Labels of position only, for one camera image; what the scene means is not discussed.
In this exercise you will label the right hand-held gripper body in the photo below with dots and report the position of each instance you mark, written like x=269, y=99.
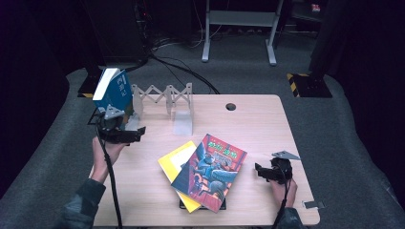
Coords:
x=281, y=170

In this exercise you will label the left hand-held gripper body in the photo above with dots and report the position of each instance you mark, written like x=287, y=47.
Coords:
x=111, y=130

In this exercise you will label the blue book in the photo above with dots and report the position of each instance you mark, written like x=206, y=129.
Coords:
x=117, y=92

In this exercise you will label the white expandable book rack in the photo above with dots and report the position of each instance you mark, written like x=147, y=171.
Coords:
x=183, y=125

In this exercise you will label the yellow book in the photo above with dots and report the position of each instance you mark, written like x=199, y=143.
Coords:
x=173, y=162

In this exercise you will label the red illustrated book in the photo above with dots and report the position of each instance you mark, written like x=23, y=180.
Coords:
x=213, y=171

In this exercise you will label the black book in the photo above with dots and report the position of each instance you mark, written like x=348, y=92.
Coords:
x=223, y=205

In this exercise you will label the person's right hand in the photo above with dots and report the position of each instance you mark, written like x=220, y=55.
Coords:
x=283, y=194

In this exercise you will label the person's left hand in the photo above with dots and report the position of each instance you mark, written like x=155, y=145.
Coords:
x=103, y=159

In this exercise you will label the grey tape strip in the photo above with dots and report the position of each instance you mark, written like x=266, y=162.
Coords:
x=313, y=204

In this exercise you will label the black striped stand base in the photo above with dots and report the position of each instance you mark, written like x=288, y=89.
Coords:
x=313, y=86
x=86, y=88

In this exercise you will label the dark cabinet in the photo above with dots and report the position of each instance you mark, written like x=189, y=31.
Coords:
x=121, y=31

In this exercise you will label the red white box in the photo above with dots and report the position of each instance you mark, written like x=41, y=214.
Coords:
x=315, y=7

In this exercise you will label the white metal stand frame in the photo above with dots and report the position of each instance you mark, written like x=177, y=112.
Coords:
x=242, y=18

